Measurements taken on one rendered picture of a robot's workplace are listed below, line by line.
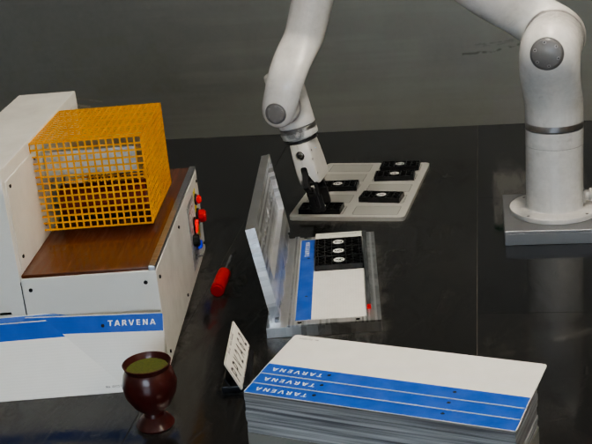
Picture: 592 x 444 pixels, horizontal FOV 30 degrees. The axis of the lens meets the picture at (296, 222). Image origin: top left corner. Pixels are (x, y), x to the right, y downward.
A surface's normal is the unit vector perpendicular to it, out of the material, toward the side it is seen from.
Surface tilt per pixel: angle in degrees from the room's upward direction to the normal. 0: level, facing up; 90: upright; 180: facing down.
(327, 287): 0
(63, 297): 90
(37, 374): 63
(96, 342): 69
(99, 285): 90
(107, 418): 0
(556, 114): 95
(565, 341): 0
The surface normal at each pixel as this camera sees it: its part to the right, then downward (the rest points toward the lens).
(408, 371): -0.09, -0.94
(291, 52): -0.05, -0.40
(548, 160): -0.41, 0.34
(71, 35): -0.15, 0.36
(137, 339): -0.13, 0.00
